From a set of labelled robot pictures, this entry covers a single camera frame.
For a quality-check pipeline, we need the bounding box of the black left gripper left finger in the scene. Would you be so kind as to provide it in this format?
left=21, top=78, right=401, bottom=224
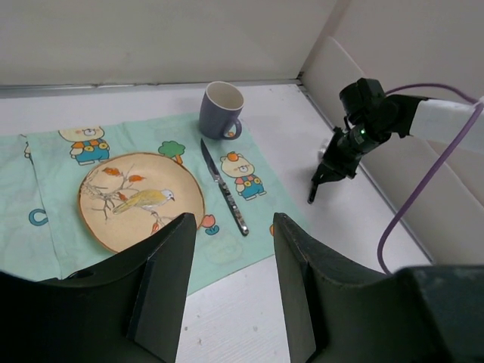
left=1, top=213, right=197, bottom=362

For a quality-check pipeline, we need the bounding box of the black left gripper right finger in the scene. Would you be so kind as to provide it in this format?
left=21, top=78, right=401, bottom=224
left=273, top=213, right=483, bottom=362

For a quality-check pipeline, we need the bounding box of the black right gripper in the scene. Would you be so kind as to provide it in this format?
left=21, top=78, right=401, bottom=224
left=311, top=78, right=399, bottom=187

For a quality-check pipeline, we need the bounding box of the steak knife dark handle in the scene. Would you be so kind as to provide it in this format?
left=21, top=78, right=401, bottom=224
left=200, top=138, right=250, bottom=237

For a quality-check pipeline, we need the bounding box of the bird painted ceramic plate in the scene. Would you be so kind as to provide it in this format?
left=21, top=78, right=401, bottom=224
left=78, top=152, right=206, bottom=253

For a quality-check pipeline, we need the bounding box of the green cartoon placemat cloth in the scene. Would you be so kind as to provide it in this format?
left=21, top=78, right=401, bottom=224
left=1, top=114, right=303, bottom=293

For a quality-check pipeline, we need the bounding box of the purple ceramic mug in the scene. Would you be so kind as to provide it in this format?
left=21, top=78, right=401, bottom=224
left=199, top=81, right=244, bottom=140

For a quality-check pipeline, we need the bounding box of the fork dark handle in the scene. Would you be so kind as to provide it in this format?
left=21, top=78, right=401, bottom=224
left=307, top=138, right=330, bottom=204

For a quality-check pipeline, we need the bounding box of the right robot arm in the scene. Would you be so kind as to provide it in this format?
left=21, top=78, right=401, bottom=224
left=312, top=78, right=483, bottom=189

